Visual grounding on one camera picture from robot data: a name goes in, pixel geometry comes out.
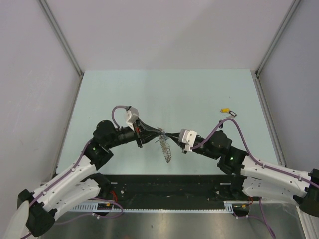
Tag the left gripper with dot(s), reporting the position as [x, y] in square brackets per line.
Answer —
[145, 134]

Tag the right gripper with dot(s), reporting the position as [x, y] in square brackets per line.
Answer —
[176, 140]

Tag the metal keyring holder disc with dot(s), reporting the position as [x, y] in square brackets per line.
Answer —
[165, 146]

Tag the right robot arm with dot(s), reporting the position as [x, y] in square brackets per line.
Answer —
[255, 177]

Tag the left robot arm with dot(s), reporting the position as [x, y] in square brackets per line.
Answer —
[81, 181]

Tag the yellow tag key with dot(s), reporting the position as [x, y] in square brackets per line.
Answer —
[225, 110]

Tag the black white tag key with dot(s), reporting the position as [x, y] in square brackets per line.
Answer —
[231, 114]

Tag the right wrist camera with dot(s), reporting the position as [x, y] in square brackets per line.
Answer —
[187, 137]

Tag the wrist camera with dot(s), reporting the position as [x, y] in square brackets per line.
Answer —
[187, 137]
[131, 115]

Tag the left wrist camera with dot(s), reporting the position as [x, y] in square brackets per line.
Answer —
[131, 115]

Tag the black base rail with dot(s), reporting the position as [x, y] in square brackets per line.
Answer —
[173, 192]

